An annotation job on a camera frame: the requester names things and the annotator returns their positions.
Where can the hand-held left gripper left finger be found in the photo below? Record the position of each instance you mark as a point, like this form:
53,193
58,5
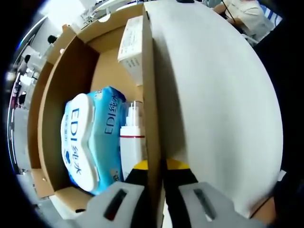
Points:
96,210

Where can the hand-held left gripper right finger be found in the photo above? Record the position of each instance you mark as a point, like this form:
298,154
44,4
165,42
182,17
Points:
225,209

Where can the white pump bottle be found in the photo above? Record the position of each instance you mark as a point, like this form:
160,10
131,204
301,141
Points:
131,147

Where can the light blue wipes soft item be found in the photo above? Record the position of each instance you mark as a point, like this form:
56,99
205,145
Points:
78,137

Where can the brown cardboard shoe box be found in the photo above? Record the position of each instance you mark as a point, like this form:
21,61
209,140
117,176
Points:
152,99

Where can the white carton box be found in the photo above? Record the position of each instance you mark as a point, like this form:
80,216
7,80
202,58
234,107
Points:
130,40

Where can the person's black shirt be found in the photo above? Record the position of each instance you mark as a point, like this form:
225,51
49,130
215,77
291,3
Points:
280,83

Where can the black stand base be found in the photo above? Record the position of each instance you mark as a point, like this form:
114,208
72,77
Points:
185,1

